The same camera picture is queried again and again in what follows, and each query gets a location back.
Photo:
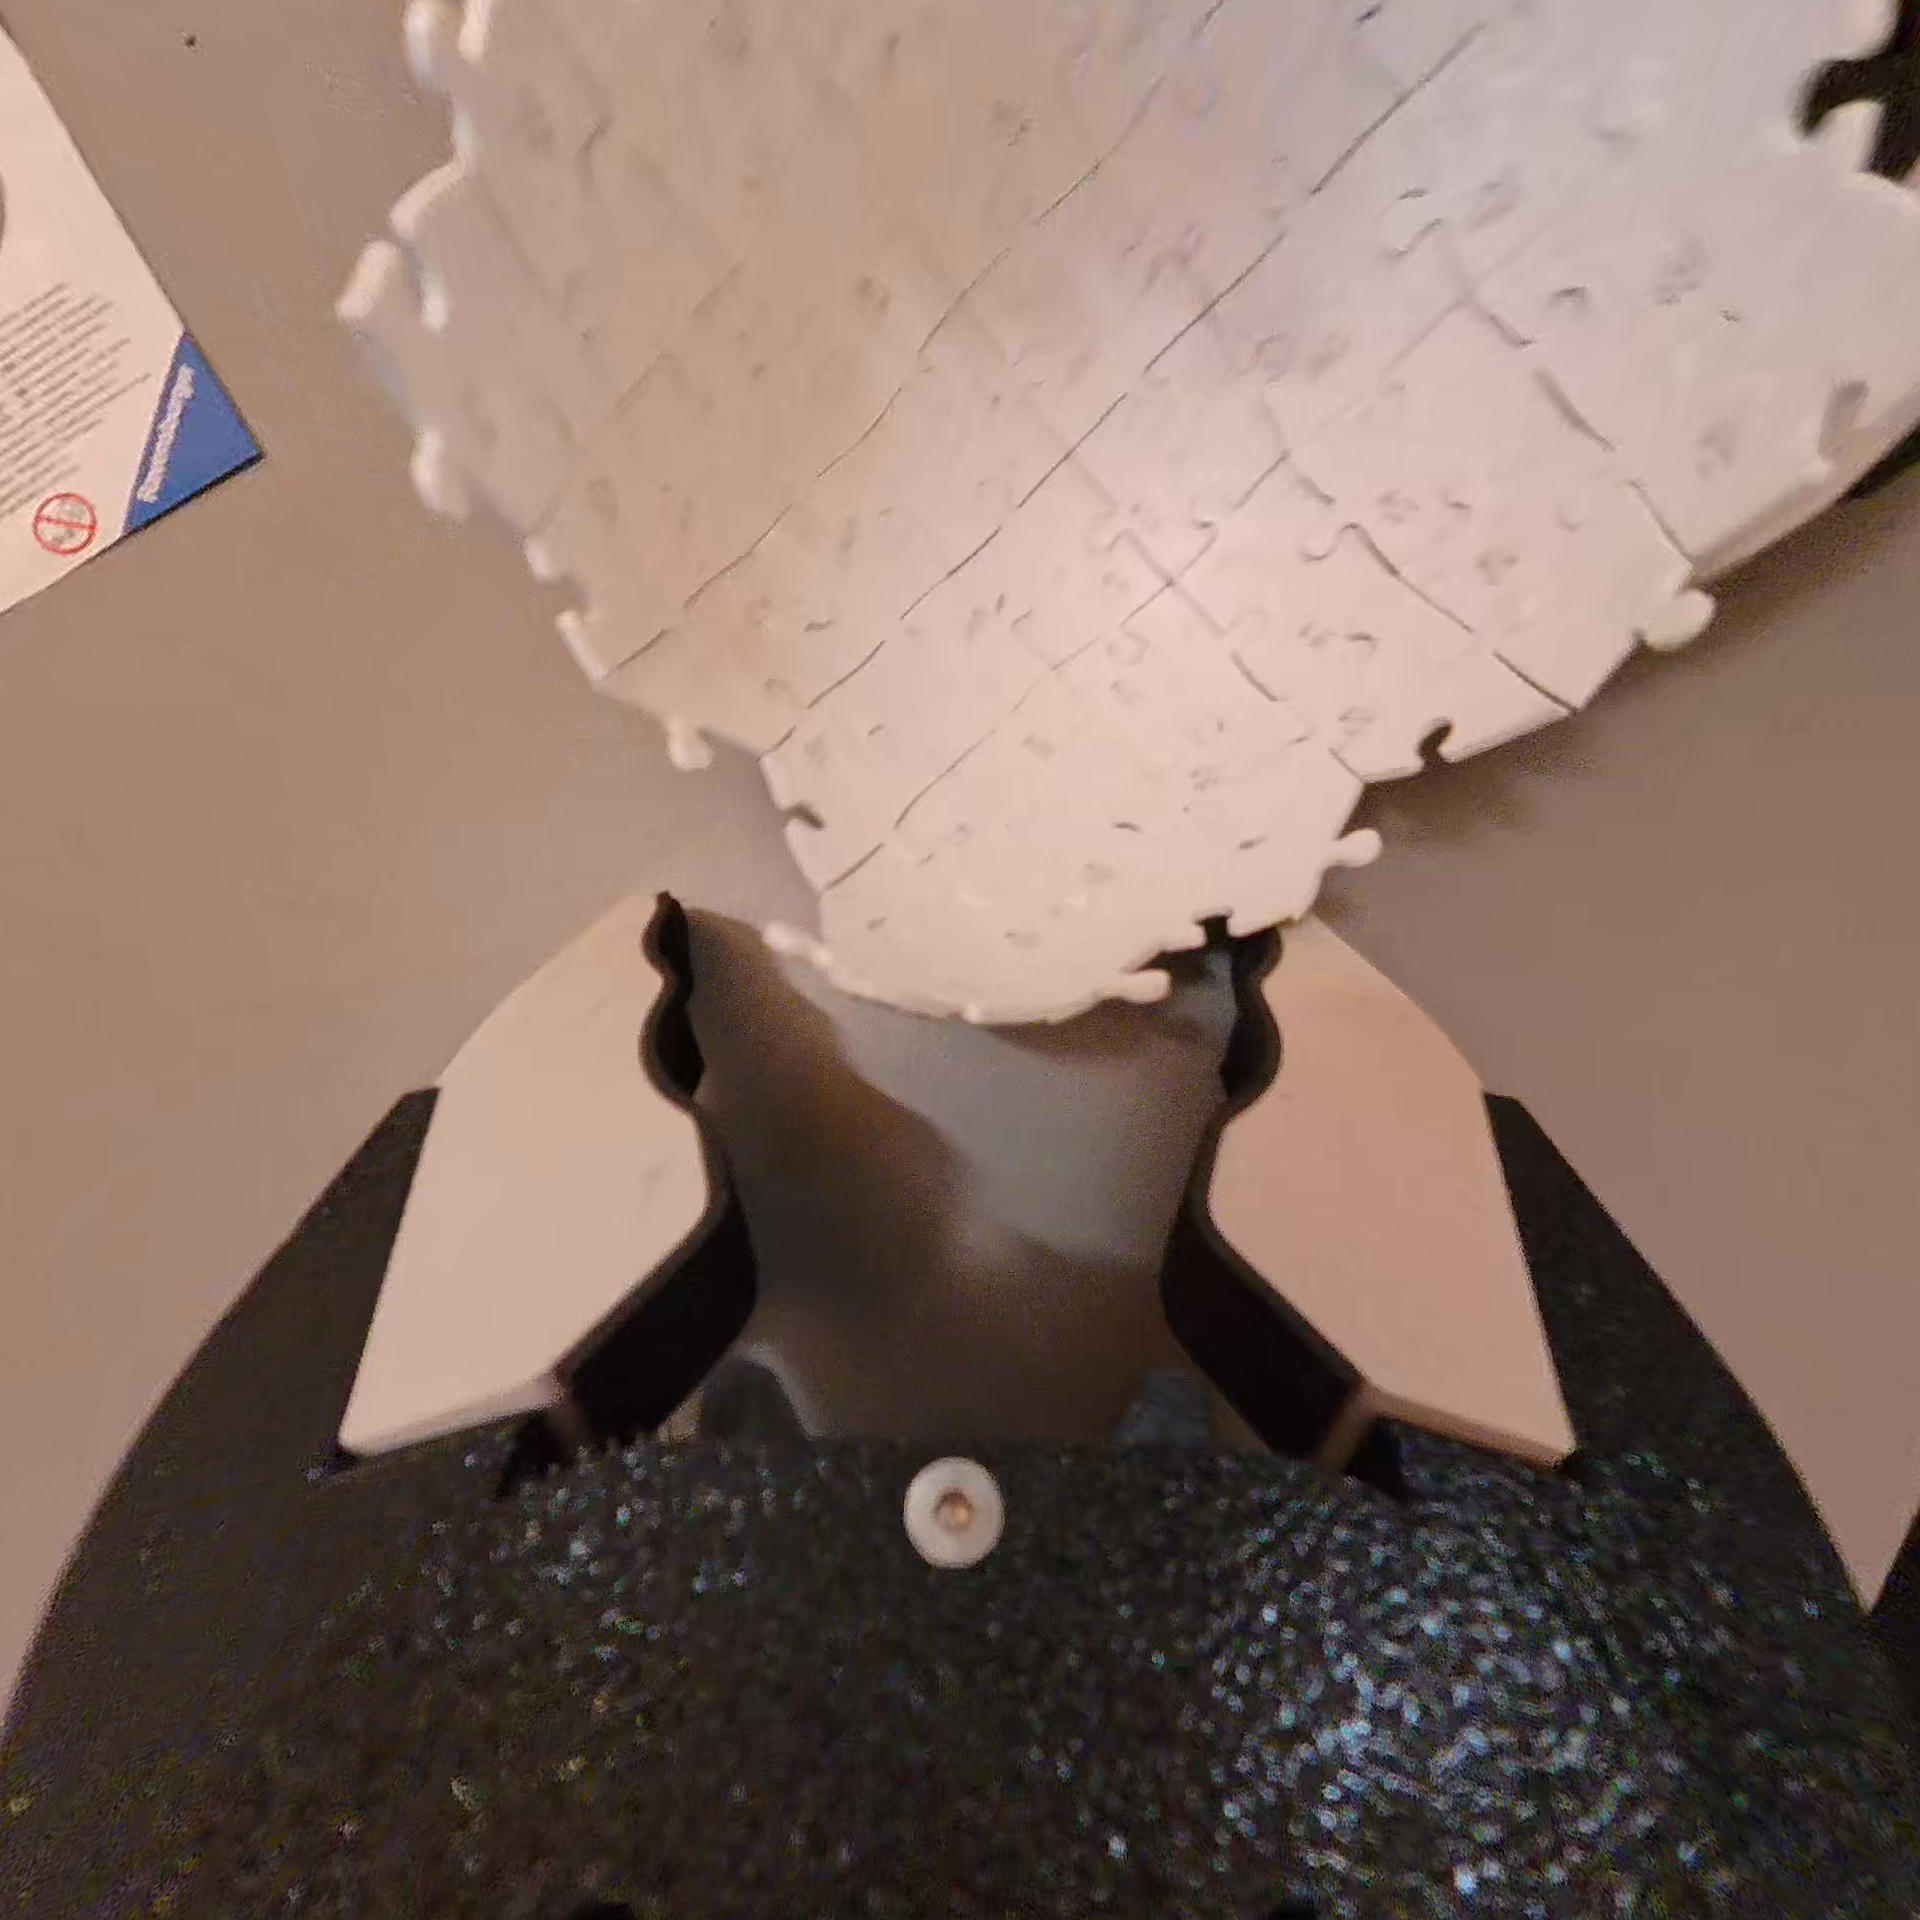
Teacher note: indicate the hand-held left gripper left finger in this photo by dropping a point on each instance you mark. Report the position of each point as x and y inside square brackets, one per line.
[524, 1230]

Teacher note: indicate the white instruction leaflet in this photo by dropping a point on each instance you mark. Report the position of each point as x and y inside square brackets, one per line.
[89, 376]

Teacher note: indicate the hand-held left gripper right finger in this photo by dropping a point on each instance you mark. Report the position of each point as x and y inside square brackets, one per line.
[1380, 1230]

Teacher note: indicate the colourful cartoon puzzle ball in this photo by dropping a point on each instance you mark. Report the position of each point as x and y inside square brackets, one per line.
[1049, 451]

